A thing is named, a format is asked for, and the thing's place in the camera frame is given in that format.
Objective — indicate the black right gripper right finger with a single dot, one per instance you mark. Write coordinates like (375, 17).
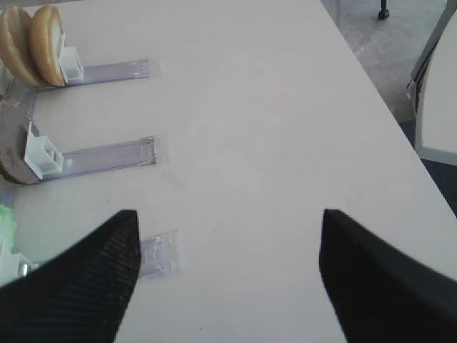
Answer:
(378, 293)

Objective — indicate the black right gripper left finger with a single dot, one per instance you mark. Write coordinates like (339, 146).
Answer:
(82, 294)

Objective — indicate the white lettuce pusher block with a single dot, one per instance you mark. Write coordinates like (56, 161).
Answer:
(14, 266)

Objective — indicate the green lettuce leaf standing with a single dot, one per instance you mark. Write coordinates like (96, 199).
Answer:
(8, 227)

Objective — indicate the brown meat patty standing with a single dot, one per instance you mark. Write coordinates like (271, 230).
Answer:
(14, 127)

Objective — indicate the white patty pusher block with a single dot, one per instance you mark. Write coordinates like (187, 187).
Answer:
(41, 156)

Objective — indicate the grey chair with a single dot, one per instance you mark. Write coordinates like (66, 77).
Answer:
(433, 92)

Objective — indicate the white bun pusher block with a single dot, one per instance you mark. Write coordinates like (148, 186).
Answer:
(70, 65)

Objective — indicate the brown bun half right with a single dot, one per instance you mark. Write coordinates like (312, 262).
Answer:
(45, 40)

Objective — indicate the brown bun half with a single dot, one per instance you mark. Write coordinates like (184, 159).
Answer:
(45, 40)
(15, 51)

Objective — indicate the brown bun half left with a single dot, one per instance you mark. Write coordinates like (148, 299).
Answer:
(15, 51)

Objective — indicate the clear lettuce holder rail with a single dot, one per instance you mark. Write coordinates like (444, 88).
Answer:
(160, 255)

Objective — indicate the clear patty holder rail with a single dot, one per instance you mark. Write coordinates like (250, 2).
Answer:
(151, 150)

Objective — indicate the clear bun holder rail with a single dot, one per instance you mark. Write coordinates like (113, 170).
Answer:
(123, 71)

